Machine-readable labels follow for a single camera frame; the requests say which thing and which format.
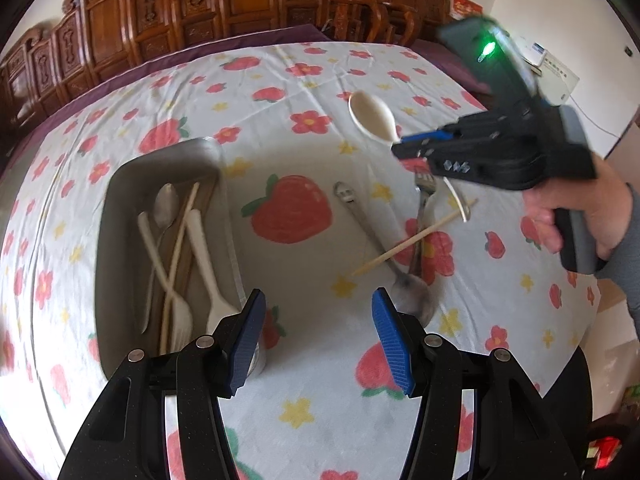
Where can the white plastic spoon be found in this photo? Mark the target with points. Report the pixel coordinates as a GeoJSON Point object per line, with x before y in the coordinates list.
{"type": "Point", "coordinates": [374, 118]}

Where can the right hand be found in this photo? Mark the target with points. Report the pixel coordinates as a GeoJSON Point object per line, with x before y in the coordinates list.
{"type": "Point", "coordinates": [606, 202]}

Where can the grey sleeve right forearm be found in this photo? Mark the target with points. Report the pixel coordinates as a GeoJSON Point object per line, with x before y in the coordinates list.
{"type": "Point", "coordinates": [623, 265]}

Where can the white wall panel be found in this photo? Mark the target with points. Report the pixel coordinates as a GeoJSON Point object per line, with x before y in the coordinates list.
{"type": "Point", "coordinates": [555, 80]}

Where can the purple bed sheet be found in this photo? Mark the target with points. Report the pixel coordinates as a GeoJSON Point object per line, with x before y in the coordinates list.
{"type": "Point", "coordinates": [14, 146]}

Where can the white plastic fork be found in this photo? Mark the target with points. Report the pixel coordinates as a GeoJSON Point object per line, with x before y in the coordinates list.
{"type": "Point", "coordinates": [181, 315]}

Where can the white plastic knife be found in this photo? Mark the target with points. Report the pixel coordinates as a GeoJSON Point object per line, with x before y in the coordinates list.
{"type": "Point", "coordinates": [219, 308]}

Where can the large steel spoon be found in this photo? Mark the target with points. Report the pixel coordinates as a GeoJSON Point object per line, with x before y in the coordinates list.
{"type": "Point", "coordinates": [165, 210]}

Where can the strawberry flower print tablecloth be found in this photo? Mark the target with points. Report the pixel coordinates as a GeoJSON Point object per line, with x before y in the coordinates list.
{"type": "Point", "coordinates": [275, 121]}

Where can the brown wooden chopstick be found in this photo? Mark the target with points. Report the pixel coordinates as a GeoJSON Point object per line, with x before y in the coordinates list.
{"type": "Point", "coordinates": [205, 193]}

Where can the steel fork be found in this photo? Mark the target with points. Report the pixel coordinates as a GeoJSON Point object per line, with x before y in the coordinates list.
{"type": "Point", "coordinates": [427, 187]}

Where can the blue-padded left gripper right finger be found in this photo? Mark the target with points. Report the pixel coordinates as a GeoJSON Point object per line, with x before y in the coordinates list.
{"type": "Point", "coordinates": [401, 347]}

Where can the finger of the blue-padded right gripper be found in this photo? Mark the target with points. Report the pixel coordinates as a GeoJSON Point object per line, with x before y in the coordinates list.
{"type": "Point", "coordinates": [436, 135]}

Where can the pale bamboo chopstick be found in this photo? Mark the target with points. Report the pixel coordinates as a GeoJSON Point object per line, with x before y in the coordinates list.
{"type": "Point", "coordinates": [165, 329]}
{"type": "Point", "coordinates": [415, 239]}

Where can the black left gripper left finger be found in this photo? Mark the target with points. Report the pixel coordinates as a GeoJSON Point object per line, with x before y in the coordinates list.
{"type": "Point", "coordinates": [235, 344]}

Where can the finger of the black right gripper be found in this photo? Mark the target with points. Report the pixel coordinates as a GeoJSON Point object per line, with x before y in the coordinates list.
{"type": "Point", "coordinates": [425, 152]}

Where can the red box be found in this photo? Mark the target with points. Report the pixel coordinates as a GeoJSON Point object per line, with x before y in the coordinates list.
{"type": "Point", "coordinates": [460, 9]}

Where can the carved wooden chair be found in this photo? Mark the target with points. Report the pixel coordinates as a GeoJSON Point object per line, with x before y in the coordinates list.
{"type": "Point", "coordinates": [372, 21]}

